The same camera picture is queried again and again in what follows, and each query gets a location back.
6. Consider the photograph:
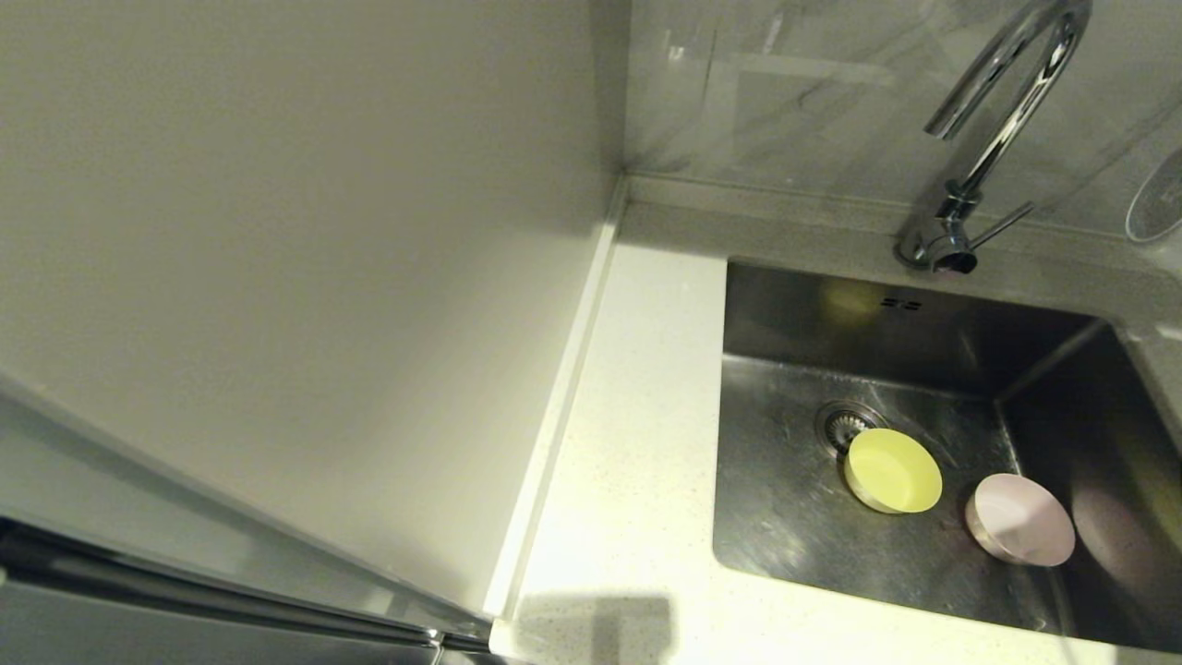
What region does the stainless steel appliance door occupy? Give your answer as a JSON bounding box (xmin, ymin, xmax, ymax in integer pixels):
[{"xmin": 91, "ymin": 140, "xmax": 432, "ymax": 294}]
[{"xmin": 0, "ymin": 369, "xmax": 504, "ymax": 665}]

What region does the gray bowl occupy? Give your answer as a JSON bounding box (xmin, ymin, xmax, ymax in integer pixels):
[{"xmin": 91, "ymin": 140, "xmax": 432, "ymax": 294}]
[{"xmin": 1125, "ymin": 174, "xmax": 1182, "ymax": 245}]

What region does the stainless steel sink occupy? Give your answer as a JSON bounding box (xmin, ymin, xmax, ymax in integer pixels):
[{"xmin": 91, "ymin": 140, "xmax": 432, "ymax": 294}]
[{"xmin": 711, "ymin": 259, "xmax": 1182, "ymax": 652}]

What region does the pink bowl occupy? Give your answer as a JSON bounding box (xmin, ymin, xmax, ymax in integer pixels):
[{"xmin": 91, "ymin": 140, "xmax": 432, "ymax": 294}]
[{"xmin": 965, "ymin": 473, "xmax": 1077, "ymax": 567}]

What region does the long bar door handle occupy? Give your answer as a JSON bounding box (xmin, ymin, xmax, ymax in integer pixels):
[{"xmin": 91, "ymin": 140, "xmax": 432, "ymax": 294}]
[{"xmin": 0, "ymin": 517, "xmax": 495, "ymax": 655}]

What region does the chrome gooseneck faucet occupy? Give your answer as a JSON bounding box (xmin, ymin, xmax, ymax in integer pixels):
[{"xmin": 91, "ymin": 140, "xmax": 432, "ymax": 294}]
[{"xmin": 893, "ymin": 0, "xmax": 1094, "ymax": 278}]

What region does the metal sink drain strainer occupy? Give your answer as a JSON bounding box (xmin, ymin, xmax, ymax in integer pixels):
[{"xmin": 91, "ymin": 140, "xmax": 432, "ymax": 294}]
[{"xmin": 814, "ymin": 400, "xmax": 889, "ymax": 458}]

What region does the yellow bowl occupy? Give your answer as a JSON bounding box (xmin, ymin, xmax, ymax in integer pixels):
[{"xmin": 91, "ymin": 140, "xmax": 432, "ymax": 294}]
[{"xmin": 843, "ymin": 427, "xmax": 944, "ymax": 514}]

